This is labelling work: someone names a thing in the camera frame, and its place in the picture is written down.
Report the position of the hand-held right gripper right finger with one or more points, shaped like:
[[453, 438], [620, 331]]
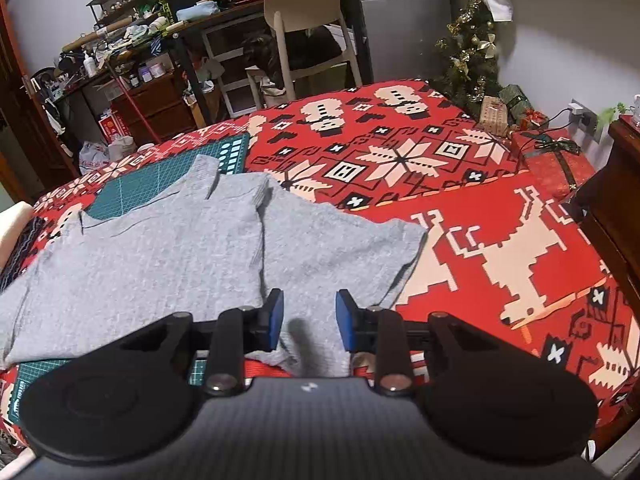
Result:
[[345, 321]]

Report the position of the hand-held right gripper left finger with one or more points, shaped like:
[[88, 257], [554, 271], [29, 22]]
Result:
[[275, 321]]

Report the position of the grey ribbed shirt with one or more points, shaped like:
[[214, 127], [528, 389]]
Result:
[[175, 260]]

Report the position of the red patterned blanket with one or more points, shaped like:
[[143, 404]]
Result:
[[450, 210]]

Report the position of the green cutting mat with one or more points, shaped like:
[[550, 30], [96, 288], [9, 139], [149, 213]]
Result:
[[150, 180]]

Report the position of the white plastic bag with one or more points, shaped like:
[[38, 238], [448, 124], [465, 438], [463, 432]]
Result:
[[95, 157]]

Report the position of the wooden dresser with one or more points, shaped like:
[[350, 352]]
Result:
[[155, 105]]

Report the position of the beige patterned gift box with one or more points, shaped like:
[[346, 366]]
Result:
[[495, 116]]

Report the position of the folded dark patterned garment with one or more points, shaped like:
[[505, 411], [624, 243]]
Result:
[[27, 252]]

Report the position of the red gift box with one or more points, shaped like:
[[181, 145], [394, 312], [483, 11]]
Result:
[[555, 165]]

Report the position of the dark furry animal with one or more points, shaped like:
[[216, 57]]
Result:
[[262, 57]]

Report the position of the folded cream sweater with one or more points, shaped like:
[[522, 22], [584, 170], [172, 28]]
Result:
[[12, 230]]

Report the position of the green wrapped gift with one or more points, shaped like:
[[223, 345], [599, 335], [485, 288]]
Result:
[[517, 102]]

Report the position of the christmas tree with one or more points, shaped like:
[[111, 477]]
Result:
[[470, 55]]

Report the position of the grey refrigerator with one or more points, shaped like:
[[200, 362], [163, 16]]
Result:
[[405, 25]]

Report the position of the white chair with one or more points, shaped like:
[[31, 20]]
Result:
[[305, 20]]

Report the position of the white hanging cloth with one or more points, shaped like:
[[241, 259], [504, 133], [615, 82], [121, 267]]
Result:
[[497, 2]]

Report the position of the wall socket with plug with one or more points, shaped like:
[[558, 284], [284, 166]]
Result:
[[585, 119]]

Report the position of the wooden door frame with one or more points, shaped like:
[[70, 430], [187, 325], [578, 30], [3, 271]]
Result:
[[25, 110]]

